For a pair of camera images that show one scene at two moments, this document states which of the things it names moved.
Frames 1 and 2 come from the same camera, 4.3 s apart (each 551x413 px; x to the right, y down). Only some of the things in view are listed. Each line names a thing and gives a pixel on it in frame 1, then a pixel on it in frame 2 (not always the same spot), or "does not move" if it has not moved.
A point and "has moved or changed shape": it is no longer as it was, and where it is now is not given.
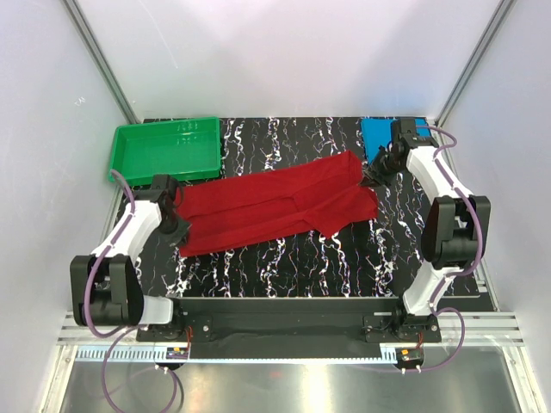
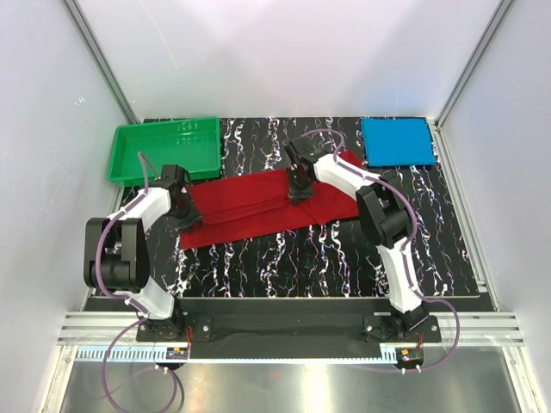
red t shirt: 321,194 has moved or changed shape
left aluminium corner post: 96,52 does not move
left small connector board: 177,353 does not move
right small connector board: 408,354 does not move
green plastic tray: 176,148 does not move
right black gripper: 373,163 -> 295,194
